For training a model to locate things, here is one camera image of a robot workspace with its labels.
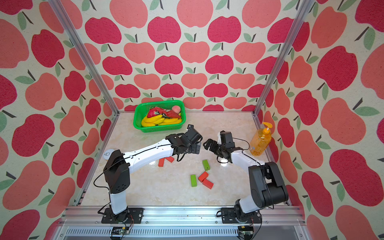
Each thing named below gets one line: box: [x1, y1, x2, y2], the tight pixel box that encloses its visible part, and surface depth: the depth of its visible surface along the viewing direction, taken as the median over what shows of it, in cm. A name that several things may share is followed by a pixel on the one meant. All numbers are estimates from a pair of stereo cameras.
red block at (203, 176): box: [198, 171, 209, 183], surface depth 88 cm
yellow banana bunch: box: [141, 114, 183, 127], surface depth 109 cm
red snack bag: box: [147, 107, 182, 118], surface depth 110 cm
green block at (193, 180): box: [190, 174, 197, 187], surface depth 86 cm
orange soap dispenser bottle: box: [250, 122, 273, 157], surface depth 88 cm
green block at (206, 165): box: [202, 159, 210, 171], surface depth 92 cm
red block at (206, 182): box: [198, 175, 214, 190], surface depth 86 cm
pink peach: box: [172, 105, 181, 114], surface depth 117 cm
